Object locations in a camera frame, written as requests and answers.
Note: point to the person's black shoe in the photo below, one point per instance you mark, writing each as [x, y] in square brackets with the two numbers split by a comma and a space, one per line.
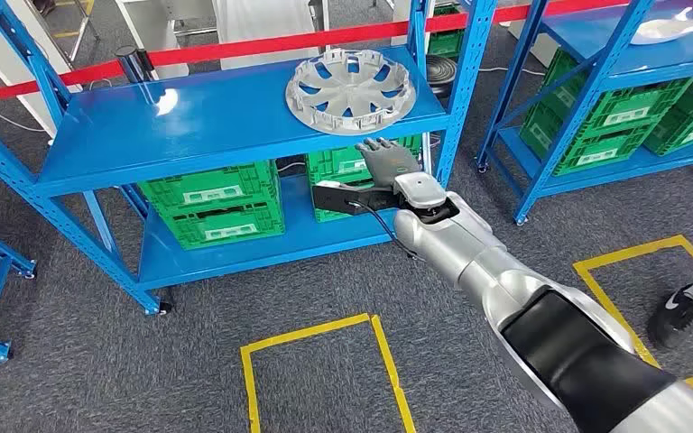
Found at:
[672, 317]

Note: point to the white curved plastic part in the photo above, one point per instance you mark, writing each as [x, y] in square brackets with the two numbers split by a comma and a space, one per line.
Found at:
[663, 31]

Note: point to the person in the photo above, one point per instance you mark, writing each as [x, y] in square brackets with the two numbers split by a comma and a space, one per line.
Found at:
[263, 30]

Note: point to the black stanchion post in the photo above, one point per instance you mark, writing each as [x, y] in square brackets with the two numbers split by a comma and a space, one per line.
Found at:
[131, 66]

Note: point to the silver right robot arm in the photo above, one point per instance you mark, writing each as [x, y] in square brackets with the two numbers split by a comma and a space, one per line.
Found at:
[472, 251]

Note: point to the grey plastic hubcap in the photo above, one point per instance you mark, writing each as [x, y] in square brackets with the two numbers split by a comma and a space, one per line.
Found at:
[349, 92]

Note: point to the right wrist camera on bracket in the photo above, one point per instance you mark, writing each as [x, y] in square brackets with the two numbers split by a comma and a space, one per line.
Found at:
[346, 200]

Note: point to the black round stanchion base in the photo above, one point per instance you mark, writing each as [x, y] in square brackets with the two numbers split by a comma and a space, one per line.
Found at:
[441, 71]

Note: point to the yellow floor tape square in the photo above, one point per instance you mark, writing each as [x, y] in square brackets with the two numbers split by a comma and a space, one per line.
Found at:
[391, 370]
[627, 251]

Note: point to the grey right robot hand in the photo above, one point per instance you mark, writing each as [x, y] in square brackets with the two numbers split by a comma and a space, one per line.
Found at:
[388, 161]

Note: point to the red barrier belt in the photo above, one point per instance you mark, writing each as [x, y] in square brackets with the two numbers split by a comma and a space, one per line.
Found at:
[263, 43]

